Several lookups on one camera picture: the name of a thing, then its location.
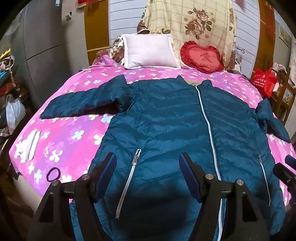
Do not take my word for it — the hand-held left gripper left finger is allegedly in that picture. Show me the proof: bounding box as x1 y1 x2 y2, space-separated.
27 152 117 241

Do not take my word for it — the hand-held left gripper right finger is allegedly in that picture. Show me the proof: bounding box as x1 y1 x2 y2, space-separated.
179 152 271 241

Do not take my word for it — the teal puffer jacket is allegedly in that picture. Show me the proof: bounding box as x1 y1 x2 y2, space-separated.
40 75 291 241

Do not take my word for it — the pink floral bedsheet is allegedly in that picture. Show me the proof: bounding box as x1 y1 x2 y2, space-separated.
9 54 296 241

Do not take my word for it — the wooden shelf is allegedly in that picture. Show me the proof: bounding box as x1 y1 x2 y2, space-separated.
269 61 296 124

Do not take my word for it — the white tissue pack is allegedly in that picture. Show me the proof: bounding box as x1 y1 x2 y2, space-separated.
15 130 41 163

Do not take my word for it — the red shopping bag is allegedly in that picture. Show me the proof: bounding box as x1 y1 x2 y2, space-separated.
252 68 277 98

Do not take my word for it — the white plastic bag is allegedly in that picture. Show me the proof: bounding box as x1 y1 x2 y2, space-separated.
5 98 26 135

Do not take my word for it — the red heart cushion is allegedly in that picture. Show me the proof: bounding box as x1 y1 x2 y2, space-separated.
180 40 224 74

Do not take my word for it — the brown floral pillow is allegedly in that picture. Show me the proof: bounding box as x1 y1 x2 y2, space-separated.
94 35 127 66

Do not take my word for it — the white pillow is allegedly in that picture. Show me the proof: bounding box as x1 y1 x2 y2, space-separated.
121 34 181 70

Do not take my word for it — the grey refrigerator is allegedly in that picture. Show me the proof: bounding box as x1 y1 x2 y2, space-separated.
10 0 90 109

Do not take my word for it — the wooden door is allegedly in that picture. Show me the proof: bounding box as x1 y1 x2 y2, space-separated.
84 0 111 66

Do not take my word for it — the cream floral quilt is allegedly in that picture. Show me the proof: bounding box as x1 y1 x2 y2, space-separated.
141 0 237 70

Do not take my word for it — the black hair tie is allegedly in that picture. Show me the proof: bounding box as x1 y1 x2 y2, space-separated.
47 167 61 181

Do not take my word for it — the framed wall picture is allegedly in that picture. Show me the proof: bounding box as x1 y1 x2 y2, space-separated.
278 25 292 48

